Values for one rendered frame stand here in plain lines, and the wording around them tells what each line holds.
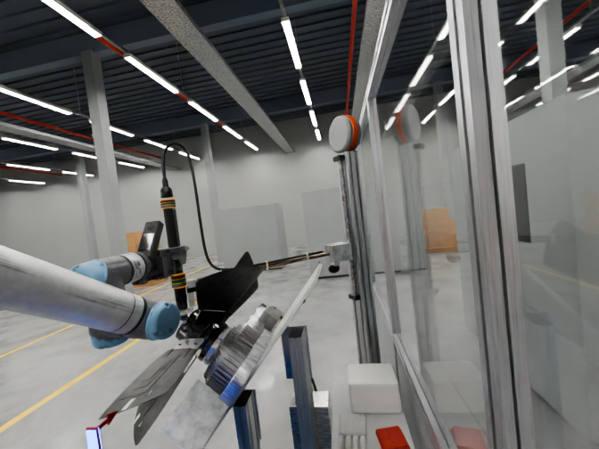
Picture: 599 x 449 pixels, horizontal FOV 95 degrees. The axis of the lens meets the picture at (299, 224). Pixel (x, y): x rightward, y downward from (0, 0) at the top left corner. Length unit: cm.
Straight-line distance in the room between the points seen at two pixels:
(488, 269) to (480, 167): 12
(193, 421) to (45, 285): 65
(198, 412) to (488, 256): 90
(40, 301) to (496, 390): 62
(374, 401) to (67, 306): 92
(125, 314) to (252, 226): 771
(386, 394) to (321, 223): 540
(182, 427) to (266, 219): 732
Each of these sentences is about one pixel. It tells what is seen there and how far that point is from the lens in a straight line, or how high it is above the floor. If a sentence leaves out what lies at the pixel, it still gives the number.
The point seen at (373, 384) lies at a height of 97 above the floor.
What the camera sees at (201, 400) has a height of 103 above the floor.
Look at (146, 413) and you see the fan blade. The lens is 121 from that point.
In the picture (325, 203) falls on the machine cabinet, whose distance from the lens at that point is 628.
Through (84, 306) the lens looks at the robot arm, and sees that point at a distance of 57.
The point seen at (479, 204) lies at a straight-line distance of 39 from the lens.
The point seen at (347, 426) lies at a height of 88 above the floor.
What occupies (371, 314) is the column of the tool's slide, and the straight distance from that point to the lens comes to 128.
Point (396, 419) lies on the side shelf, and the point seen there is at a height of 86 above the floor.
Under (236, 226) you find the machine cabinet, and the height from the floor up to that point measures 139.
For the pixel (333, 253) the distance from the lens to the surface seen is 112.
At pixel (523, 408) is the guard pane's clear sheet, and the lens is 46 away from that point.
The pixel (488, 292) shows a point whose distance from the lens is 41.
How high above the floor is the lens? 157
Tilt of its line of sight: 2 degrees down
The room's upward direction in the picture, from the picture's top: 7 degrees counter-clockwise
